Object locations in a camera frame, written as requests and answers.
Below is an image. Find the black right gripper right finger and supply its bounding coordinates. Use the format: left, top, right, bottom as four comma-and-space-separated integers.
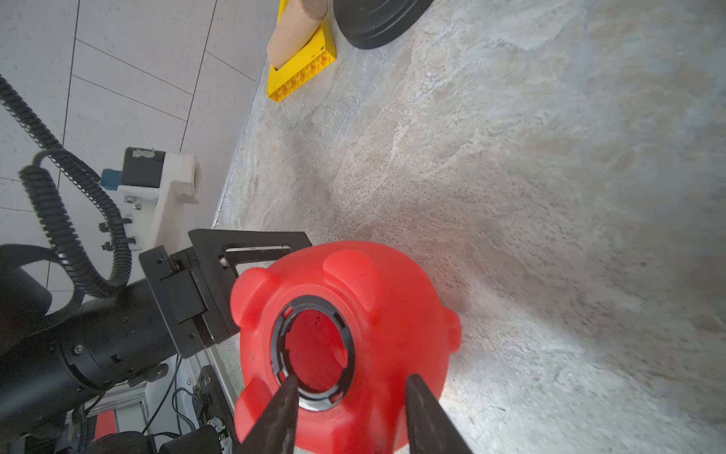
405, 374, 473, 454

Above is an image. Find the toy microphone on stand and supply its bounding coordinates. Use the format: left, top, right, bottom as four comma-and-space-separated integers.
333, 0, 433, 49

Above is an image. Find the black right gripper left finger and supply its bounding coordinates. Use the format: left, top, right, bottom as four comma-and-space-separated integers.
237, 375, 299, 454

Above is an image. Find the black corrugated cable left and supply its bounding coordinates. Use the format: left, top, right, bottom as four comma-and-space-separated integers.
0, 73, 134, 299

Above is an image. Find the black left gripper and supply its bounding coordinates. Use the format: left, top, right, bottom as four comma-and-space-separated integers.
1, 229, 312, 437

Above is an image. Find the red piggy bank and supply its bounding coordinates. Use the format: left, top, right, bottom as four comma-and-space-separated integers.
231, 241, 462, 453

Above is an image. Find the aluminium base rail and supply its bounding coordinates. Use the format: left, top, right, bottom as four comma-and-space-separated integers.
190, 349, 239, 453

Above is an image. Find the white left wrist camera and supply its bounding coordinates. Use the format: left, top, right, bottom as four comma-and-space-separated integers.
100, 147, 202, 253

